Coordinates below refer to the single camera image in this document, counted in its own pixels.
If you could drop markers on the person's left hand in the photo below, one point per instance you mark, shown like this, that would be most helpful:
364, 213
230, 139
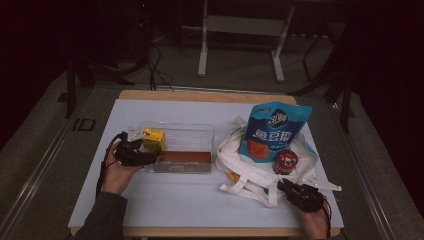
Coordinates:
115, 176

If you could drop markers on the black metal stand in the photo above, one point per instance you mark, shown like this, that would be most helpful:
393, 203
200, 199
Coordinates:
70, 86

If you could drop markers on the yellow juice carton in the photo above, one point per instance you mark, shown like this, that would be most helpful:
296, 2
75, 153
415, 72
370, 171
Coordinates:
155, 140

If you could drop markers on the blue snack pouch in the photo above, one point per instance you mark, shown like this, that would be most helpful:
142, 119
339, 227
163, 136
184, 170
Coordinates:
276, 130

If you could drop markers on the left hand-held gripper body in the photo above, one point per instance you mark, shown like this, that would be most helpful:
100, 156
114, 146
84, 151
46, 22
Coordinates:
130, 156

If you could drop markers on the white metal stand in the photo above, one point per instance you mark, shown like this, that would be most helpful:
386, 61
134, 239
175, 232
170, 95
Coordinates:
245, 26

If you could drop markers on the clear plastic box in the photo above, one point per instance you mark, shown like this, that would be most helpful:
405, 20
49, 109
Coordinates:
190, 136

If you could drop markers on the white tote bag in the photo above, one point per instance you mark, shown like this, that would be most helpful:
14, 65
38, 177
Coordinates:
246, 180

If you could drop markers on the dark metal stand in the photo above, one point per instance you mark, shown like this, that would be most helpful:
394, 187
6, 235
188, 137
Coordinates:
345, 100

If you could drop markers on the brown drink carton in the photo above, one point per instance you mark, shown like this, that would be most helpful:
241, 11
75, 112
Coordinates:
186, 157

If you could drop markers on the white table mat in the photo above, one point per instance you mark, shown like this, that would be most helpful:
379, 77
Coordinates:
186, 200

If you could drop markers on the person's right hand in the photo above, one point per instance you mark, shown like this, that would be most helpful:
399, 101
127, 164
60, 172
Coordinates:
316, 226

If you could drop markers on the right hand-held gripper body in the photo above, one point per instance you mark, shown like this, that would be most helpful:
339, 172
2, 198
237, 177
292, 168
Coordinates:
308, 198

